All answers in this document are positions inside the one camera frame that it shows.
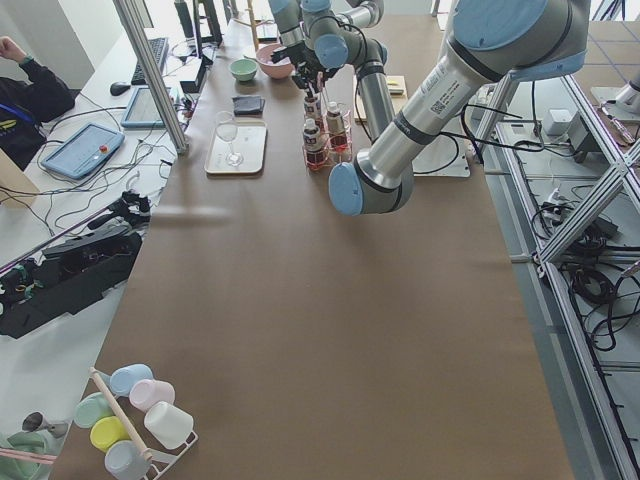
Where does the grey folded cloth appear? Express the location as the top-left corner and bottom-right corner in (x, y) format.
(233, 95), (265, 116)

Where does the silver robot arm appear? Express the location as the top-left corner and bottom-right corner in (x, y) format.
(268, 0), (305, 66)
(270, 0), (590, 215)

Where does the aluminium frame post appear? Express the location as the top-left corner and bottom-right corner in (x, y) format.
(112, 0), (189, 156)

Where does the black equipment case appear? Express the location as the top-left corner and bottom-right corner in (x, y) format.
(1, 226), (142, 339)

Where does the bamboo cutting board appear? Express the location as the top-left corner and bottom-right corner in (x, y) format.
(353, 75), (408, 124)

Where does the copper wire bottle basket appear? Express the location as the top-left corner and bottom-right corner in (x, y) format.
(301, 91), (353, 172)

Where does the yellow plastic cup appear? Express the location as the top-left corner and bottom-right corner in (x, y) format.
(89, 416), (130, 453)

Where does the white wire cup rack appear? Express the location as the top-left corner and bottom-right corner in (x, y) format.
(90, 367), (198, 479)

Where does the cream serving tray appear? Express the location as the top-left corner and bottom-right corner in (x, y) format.
(204, 118), (267, 176)

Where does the pink plastic cup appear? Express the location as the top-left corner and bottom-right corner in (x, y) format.
(128, 379), (176, 412)

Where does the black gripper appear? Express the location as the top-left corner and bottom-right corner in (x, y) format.
(271, 43), (306, 65)
(292, 61), (338, 97)

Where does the blue teach pendant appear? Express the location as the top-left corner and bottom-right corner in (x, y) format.
(42, 123), (125, 180)
(120, 86), (164, 129)

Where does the clear wine glass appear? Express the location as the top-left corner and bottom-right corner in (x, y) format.
(215, 111), (243, 167)

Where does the pink bowl of ice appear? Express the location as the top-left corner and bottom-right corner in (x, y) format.
(256, 43), (294, 80)

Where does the white plastic cup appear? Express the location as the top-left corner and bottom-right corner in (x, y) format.
(144, 401), (194, 450)

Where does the steel cocktail jigger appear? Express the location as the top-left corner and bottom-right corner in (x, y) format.
(22, 411), (69, 439)

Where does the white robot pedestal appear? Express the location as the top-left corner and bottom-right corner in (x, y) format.
(412, 84), (497, 178)

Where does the seated person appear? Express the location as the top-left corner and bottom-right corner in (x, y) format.
(1, 36), (75, 171)

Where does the tea bottle white cap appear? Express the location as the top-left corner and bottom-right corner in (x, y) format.
(303, 118), (326, 171)

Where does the computer mouse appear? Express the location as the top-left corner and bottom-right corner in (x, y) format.
(109, 82), (131, 96)

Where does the wooden cup tree stand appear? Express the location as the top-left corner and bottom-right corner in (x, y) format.
(234, 0), (279, 53)

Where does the mint green bowl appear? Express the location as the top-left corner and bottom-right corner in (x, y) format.
(229, 58), (258, 82)

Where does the black keyboard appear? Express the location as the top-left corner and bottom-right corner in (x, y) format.
(130, 36), (171, 85)

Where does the mint green plastic cup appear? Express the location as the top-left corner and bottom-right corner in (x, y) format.
(73, 392), (114, 429)

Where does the light blue plastic cup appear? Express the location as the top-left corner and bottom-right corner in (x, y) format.
(109, 363), (154, 397)

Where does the grey plastic cup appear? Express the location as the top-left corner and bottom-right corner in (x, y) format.
(104, 440), (150, 480)

